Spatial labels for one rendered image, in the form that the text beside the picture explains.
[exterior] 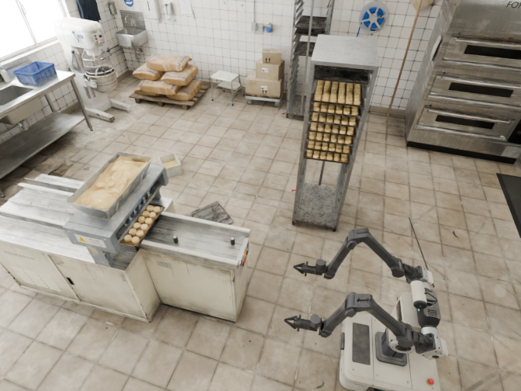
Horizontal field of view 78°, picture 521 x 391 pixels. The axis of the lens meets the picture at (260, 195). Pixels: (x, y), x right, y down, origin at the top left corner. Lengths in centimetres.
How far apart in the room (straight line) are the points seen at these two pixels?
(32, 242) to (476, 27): 477
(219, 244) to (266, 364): 104
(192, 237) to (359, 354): 147
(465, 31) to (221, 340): 415
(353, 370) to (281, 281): 101
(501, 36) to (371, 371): 378
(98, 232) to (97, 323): 125
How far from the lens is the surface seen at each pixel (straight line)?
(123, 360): 302
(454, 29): 465
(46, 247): 275
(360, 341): 272
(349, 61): 257
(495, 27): 473
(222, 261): 219
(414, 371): 276
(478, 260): 400
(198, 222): 244
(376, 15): 543
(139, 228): 249
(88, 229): 222
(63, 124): 557
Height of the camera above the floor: 266
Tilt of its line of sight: 43 degrees down
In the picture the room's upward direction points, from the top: 1 degrees clockwise
